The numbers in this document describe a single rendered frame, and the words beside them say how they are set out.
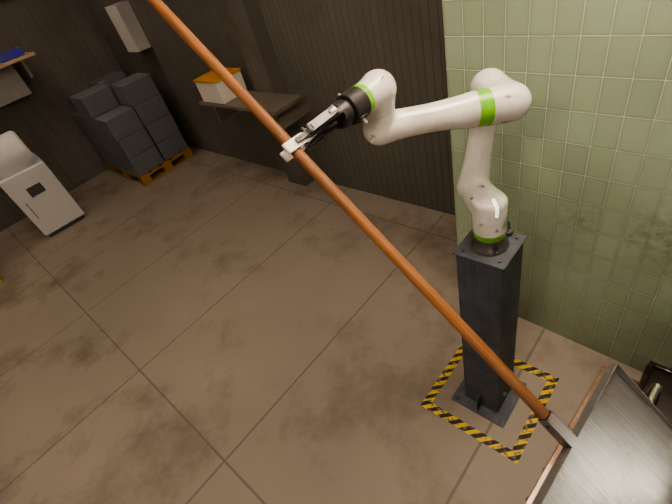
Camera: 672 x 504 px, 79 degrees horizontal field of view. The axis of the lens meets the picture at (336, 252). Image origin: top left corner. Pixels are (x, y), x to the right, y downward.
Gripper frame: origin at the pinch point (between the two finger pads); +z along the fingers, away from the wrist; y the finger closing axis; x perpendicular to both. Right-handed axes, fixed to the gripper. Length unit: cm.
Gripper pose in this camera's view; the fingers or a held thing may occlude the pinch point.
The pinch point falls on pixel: (293, 147)
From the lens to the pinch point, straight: 109.6
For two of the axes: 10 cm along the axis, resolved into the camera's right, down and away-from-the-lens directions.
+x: -6.9, -7.2, 0.6
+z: -6.7, 6.1, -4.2
